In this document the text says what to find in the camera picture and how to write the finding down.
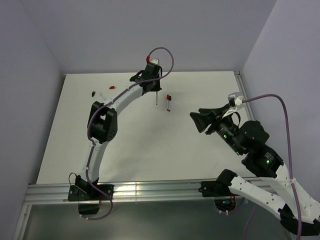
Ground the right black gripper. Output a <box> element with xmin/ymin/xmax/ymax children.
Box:
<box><xmin>188</xmin><ymin>102</ymin><xmax>244</xmax><ymax>154</ymax></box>

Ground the white marker red tip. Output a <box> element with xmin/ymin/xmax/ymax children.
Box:
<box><xmin>166</xmin><ymin>94</ymin><xmax>171</xmax><ymax>112</ymax></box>
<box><xmin>155</xmin><ymin>91</ymin><xmax>158</xmax><ymax>106</ymax></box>

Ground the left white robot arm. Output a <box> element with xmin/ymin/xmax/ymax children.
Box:
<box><xmin>75</xmin><ymin>59</ymin><xmax>163</xmax><ymax>200</ymax></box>

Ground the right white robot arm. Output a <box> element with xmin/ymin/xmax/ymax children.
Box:
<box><xmin>189</xmin><ymin>105</ymin><xmax>320</xmax><ymax>236</ymax></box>

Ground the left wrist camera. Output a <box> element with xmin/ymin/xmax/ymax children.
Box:
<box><xmin>146</xmin><ymin>55</ymin><xmax>159</xmax><ymax>65</ymax></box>

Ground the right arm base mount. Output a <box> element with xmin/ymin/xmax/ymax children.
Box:
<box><xmin>198</xmin><ymin>180</ymin><xmax>236</xmax><ymax>211</ymax></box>

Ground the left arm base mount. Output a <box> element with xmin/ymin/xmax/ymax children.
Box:
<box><xmin>67</xmin><ymin>175</ymin><xmax>114</xmax><ymax>216</ymax></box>

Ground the aluminium front rail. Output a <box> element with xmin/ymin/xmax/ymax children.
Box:
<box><xmin>23</xmin><ymin>177</ymin><xmax>285</xmax><ymax>204</ymax></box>

